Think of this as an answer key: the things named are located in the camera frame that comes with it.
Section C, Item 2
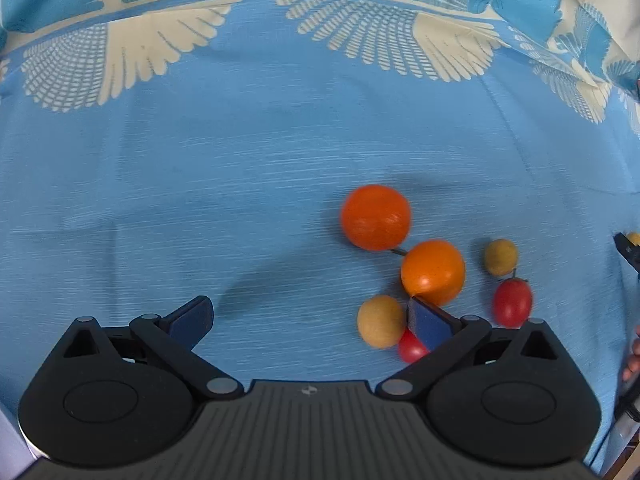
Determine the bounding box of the oval red cherry tomato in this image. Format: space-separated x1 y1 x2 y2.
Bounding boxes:
492 278 533 329

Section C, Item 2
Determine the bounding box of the blue fan-print cloth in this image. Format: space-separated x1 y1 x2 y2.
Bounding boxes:
0 0 640 480

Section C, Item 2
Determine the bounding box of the round red cherry tomato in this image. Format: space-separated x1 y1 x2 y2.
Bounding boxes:
397 329 431 365

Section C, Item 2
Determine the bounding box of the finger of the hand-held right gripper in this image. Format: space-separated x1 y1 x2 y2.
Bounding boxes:
613 232 640 277

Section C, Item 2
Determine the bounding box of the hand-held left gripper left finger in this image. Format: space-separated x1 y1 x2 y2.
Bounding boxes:
49 295 246 404

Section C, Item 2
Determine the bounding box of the large tan longan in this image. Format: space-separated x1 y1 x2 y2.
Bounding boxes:
357 295 407 349

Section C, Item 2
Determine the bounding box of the person's right hand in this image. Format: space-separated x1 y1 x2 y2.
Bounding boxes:
622 324 640 384

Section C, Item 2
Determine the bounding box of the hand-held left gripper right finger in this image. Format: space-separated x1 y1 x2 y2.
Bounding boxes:
374 296 577 404

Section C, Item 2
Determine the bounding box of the small orange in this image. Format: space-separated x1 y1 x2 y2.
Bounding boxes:
400 239 467 307

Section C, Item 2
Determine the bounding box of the pale lavender cloth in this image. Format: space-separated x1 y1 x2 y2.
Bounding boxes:
0 400 37 480

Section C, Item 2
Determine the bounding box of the large orange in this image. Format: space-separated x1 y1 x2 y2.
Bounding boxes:
340 184 412 252

